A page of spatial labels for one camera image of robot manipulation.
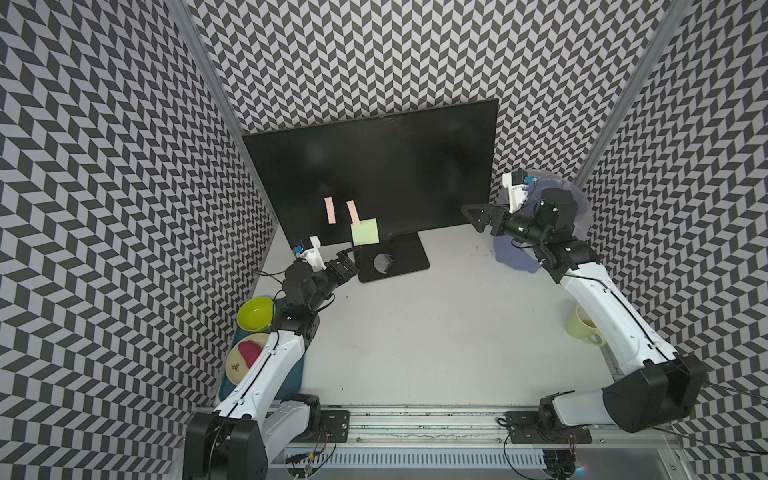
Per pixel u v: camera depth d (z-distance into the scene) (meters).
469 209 0.66
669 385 0.40
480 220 0.63
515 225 0.62
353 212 0.82
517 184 0.62
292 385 0.80
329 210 0.81
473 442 0.74
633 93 0.79
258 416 0.42
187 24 0.71
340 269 0.68
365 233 0.85
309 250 0.70
